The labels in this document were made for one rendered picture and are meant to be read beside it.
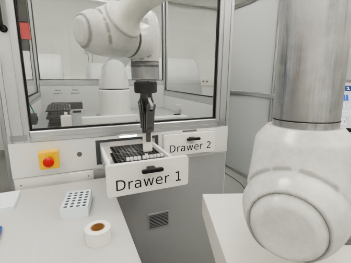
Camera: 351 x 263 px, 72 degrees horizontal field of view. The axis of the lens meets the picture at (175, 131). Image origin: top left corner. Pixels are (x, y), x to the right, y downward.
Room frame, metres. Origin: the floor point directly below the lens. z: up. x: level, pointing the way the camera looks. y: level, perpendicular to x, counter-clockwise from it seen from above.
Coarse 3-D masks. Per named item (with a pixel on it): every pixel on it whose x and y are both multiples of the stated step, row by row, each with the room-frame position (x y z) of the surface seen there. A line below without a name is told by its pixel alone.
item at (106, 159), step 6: (126, 144) 1.10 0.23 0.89; (132, 144) 1.11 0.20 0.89; (156, 144) 1.10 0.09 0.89; (102, 150) 1.00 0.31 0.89; (108, 150) 1.07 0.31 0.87; (162, 150) 1.00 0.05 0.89; (102, 156) 0.97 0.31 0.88; (108, 156) 1.06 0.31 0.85; (168, 156) 0.93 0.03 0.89; (102, 162) 0.96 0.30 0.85; (108, 162) 0.85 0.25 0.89
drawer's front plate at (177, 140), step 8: (168, 136) 1.15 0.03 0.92; (176, 136) 1.16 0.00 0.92; (184, 136) 1.18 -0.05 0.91; (192, 136) 1.20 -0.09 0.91; (200, 136) 1.21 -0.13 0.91; (208, 136) 1.23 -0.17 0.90; (168, 144) 1.15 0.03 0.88; (176, 144) 1.16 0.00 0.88; (184, 144) 1.18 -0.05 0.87; (192, 144) 1.20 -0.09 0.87; (208, 144) 1.24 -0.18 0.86; (168, 152) 1.15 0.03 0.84; (176, 152) 1.16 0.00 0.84; (184, 152) 1.18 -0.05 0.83; (192, 152) 1.20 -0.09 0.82; (200, 152) 1.22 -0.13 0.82
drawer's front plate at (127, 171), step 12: (180, 156) 0.83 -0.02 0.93; (108, 168) 0.72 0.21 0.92; (120, 168) 0.74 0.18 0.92; (132, 168) 0.75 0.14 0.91; (144, 168) 0.77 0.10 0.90; (168, 168) 0.80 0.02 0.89; (180, 168) 0.82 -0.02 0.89; (108, 180) 0.72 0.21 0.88; (132, 180) 0.75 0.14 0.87; (168, 180) 0.80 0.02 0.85; (108, 192) 0.72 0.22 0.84; (120, 192) 0.74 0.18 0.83; (132, 192) 0.75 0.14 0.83
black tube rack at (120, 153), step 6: (138, 144) 1.08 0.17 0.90; (114, 150) 0.99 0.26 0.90; (120, 150) 0.98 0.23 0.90; (126, 150) 0.98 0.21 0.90; (132, 150) 0.98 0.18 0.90; (138, 150) 0.98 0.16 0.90; (156, 150) 0.98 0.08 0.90; (114, 156) 0.92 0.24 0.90; (120, 156) 0.91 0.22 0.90; (126, 156) 0.91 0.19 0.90; (132, 156) 0.91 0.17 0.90; (114, 162) 0.92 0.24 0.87
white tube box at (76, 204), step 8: (72, 192) 0.81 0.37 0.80; (80, 192) 0.81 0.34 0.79; (88, 192) 0.82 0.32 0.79; (64, 200) 0.75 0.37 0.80; (72, 200) 0.75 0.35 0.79; (80, 200) 0.76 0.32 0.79; (88, 200) 0.74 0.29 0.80; (64, 208) 0.69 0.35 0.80; (72, 208) 0.70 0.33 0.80; (80, 208) 0.70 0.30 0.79; (88, 208) 0.72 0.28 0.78; (64, 216) 0.69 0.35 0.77; (72, 216) 0.70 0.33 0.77; (80, 216) 0.70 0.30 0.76; (88, 216) 0.71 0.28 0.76
